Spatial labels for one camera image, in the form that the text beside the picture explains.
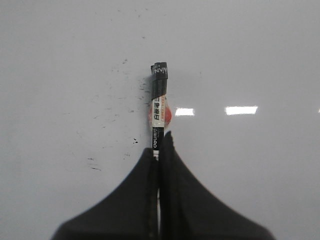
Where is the black whiteboard marker with label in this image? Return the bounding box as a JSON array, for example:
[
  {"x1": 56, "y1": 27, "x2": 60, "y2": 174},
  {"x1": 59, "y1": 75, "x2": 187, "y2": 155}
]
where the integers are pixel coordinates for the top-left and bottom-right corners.
[{"x1": 148, "y1": 62, "x2": 172, "y2": 160}]

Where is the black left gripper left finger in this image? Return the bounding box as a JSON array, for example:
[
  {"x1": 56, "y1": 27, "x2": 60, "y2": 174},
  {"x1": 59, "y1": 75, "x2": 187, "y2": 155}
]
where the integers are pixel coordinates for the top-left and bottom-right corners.
[{"x1": 52, "y1": 148, "x2": 159, "y2": 240}]

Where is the white whiteboard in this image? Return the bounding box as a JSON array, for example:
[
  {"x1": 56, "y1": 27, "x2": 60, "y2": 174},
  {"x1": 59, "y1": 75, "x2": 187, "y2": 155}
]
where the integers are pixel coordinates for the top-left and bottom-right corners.
[{"x1": 0, "y1": 0, "x2": 320, "y2": 240}]

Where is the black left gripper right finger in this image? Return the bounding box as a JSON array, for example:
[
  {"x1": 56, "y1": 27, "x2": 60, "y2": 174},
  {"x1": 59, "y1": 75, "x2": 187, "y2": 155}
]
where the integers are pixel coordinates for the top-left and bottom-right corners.
[{"x1": 159, "y1": 132, "x2": 275, "y2": 240}]

